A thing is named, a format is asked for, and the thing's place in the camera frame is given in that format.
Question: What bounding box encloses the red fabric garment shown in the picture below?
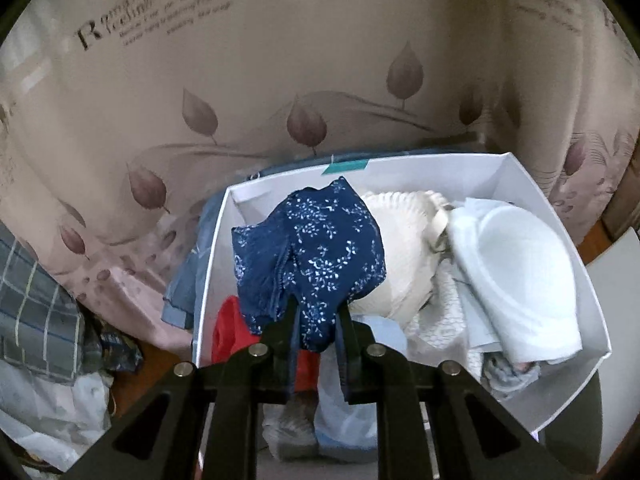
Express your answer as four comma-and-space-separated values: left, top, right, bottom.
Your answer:
210, 296, 320, 392

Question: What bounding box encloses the pale blue padded bra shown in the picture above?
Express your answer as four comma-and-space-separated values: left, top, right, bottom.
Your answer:
447, 198, 582, 363

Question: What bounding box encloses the navy floral print underwear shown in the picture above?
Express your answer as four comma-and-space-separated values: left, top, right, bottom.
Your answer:
231, 177, 386, 352

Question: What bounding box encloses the white ribbed knit underwear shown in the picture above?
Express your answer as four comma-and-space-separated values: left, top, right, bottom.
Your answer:
349, 191, 452, 327

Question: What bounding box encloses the grey knitted garment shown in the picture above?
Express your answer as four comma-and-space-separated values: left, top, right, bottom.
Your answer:
262, 392, 318, 462

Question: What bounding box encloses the floral light blue underwear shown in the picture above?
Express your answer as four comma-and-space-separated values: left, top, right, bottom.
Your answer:
482, 352, 540, 400

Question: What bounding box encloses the white honeycomb pattern cloth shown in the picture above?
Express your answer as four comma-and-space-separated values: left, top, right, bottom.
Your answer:
405, 258, 483, 376

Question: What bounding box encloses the blue denim garment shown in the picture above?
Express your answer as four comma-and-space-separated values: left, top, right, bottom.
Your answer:
162, 188, 227, 330

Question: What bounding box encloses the light blue folded cloth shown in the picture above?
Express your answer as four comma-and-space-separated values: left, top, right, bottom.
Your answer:
314, 344, 378, 464

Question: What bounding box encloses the grey plaid cloth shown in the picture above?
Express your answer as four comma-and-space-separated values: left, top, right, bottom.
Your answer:
0, 228, 103, 384

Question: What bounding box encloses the white storage box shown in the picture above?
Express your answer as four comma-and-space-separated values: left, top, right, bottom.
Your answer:
192, 152, 614, 470

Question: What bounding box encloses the leaf patterned beige curtain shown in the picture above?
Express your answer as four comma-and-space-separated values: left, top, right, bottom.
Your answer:
1, 0, 639, 354

